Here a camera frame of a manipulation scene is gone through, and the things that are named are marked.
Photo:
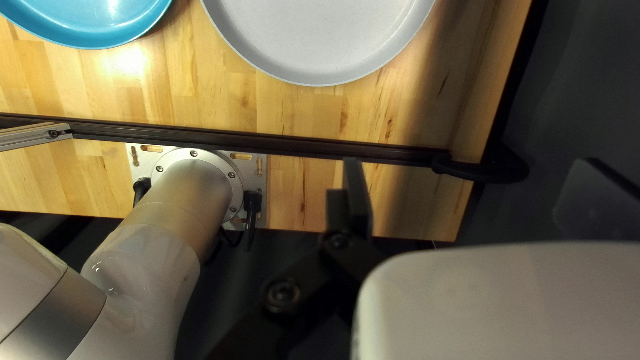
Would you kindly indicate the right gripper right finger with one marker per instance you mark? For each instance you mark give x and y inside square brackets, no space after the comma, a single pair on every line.
[600,205]

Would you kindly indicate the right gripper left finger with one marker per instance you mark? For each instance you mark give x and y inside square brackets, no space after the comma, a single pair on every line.
[350,210]

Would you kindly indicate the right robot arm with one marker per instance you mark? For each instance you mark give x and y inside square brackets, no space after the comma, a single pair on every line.
[165,235]

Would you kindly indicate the grey round plate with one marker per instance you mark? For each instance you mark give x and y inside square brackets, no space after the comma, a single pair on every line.
[320,35]

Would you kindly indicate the teal round plate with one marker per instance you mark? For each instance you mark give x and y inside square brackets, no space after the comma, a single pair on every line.
[85,22]

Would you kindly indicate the black frame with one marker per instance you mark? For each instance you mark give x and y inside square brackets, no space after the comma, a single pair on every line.
[250,140]

